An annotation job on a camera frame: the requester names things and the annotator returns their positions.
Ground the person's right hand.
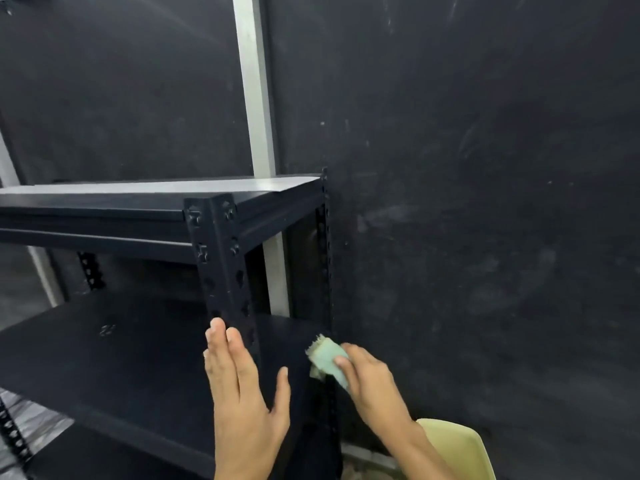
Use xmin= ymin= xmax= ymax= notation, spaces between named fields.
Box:
xmin=334 ymin=343 xmax=417 ymax=438

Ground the yellow sleeve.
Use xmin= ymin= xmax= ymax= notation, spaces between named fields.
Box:
xmin=416 ymin=419 xmax=511 ymax=480

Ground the person's right forearm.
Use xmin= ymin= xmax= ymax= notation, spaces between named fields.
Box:
xmin=384 ymin=421 xmax=458 ymax=480

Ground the black metal shelving rack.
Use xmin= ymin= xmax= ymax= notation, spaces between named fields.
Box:
xmin=0 ymin=168 xmax=346 ymax=480

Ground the person's left hand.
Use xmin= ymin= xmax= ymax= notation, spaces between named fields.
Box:
xmin=203 ymin=318 xmax=292 ymax=463

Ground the green cleaning sponge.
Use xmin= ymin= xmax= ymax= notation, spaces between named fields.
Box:
xmin=305 ymin=334 xmax=351 ymax=391

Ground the person's left forearm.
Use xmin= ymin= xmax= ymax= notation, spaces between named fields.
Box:
xmin=214 ymin=456 xmax=284 ymax=480

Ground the silver metal wall post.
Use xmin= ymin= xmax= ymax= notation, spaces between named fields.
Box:
xmin=231 ymin=0 xmax=292 ymax=318

